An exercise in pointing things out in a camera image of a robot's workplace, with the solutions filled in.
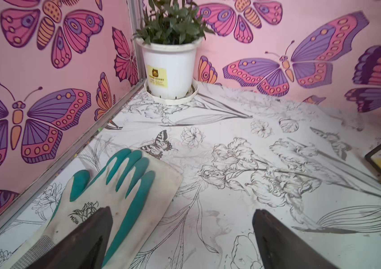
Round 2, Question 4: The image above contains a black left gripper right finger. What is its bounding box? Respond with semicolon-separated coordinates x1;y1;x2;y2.
252;209;336;269

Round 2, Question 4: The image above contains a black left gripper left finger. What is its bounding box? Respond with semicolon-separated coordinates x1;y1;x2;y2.
29;207;113;269

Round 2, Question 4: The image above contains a green grey work glove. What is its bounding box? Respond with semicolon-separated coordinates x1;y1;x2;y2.
4;149;183;269

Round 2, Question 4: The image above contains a potted green plant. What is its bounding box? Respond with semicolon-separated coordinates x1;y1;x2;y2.
134;1;213;105

